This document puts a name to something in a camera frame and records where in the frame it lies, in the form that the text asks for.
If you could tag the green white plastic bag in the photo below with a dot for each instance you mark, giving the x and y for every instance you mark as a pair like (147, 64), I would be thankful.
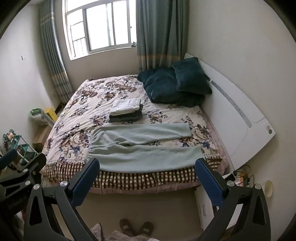
(41, 118)

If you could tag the dark teal pillow back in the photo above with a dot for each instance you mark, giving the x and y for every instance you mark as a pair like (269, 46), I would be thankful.
(191, 77)

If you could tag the brown slipper left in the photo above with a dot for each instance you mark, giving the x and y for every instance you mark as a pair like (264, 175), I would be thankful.
(126, 227)

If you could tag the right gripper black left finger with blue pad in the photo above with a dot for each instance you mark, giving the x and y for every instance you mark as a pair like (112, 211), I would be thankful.
(41, 222)

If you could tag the teal curtain right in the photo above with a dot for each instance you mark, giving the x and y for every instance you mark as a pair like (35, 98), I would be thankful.
(162, 32)

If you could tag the floral bed blanket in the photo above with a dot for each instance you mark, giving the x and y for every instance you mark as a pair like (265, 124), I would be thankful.
(89, 108)

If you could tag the teal curtain left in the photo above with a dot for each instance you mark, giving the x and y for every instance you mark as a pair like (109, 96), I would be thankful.
(52, 53)

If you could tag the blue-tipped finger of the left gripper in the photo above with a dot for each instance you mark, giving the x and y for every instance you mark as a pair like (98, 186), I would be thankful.
(8, 158)

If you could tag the white bed headboard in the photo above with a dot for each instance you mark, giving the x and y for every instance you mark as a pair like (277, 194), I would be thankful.
(240, 125)

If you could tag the yellow box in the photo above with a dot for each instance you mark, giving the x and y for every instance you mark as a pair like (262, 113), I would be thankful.
(51, 114)

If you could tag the brown slipper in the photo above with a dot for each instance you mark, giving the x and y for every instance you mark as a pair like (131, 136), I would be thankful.
(146, 229)
(126, 227)

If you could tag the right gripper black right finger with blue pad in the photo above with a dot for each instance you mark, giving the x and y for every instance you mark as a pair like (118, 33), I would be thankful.
(253, 222)

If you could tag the brown slipper right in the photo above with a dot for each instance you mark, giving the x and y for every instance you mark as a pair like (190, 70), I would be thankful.
(146, 229)

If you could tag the white folded garment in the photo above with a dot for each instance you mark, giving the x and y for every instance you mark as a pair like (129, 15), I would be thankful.
(125, 106)

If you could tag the teal curtain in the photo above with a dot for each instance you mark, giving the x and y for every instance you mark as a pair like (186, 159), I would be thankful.
(52, 53)
(162, 32)

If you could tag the light green fleece pants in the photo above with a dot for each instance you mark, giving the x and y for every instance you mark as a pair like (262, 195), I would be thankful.
(126, 149)

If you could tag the white bedside cabinet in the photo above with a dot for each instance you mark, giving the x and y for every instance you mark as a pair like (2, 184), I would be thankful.
(206, 210)

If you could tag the teal metal rack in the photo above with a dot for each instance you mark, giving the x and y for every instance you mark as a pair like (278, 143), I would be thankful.
(25, 151)

